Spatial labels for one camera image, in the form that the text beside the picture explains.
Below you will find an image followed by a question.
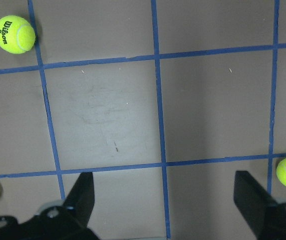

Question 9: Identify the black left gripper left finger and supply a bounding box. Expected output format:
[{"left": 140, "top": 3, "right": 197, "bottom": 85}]
[{"left": 63, "top": 172, "right": 94, "bottom": 227}]

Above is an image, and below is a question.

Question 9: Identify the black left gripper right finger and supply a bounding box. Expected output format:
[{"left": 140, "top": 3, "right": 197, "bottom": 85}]
[{"left": 233, "top": 170, "right": 277, "bottom": 240}]

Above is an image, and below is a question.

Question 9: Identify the Wilson 3 tennis ball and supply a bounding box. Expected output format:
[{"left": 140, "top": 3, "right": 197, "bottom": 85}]
[{"left": 0, "top": 15, "right": 36, "bottom": 55}]

